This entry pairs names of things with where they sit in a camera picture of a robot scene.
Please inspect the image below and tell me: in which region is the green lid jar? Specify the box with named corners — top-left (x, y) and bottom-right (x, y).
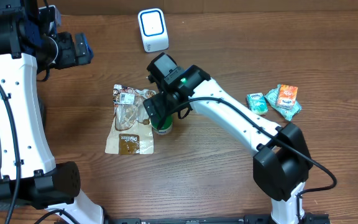
top-left (151, 115), bottom-right (173, 135)

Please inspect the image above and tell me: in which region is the beige snack bag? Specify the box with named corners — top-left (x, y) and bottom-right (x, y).
top-left (105, 84), bottom-right (156, 155)

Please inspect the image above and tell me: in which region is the teal tissue pack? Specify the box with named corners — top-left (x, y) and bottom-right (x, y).
top-left (246, 93), bottom-right (268, 116)

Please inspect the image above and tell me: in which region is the light green wipes packet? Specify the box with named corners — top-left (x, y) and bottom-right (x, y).
top-left (265, 84), bottom-right (302, 121)

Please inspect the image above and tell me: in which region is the orange tissue pack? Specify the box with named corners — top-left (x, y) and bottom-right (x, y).
top-left (276, 85), bottom-right (298, 110)

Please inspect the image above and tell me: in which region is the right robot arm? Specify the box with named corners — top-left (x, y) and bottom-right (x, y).
top-left (144, 53), bottom-right (313, 223)

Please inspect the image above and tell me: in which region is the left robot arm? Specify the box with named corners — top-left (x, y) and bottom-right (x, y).
top-left (0, 0), bottom-right (108, 223)

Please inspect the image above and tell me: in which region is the white barcode scanner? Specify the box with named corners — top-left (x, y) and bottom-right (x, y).
top-left (138, 8), bottom-right (169, 53)

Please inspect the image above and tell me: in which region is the cardboard box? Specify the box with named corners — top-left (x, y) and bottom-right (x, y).
top-left (48, 0), bottom-right (358, 16)

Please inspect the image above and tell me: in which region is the left black cable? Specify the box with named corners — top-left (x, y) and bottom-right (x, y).
top-left (0, 63), bottom-right (74, 224)

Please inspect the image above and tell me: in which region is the black cable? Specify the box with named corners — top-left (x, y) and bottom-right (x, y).
top-left (155, 96), bottom-right (337, 224)
top-left (0, 63), bottom-right (74, 224)

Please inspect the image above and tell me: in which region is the right black cable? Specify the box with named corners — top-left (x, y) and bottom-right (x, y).
top-left (155, 96), bottom-right (337, 224)

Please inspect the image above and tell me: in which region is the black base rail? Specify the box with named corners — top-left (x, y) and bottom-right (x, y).
top-left (104, 214), bottom-right (331, 224)

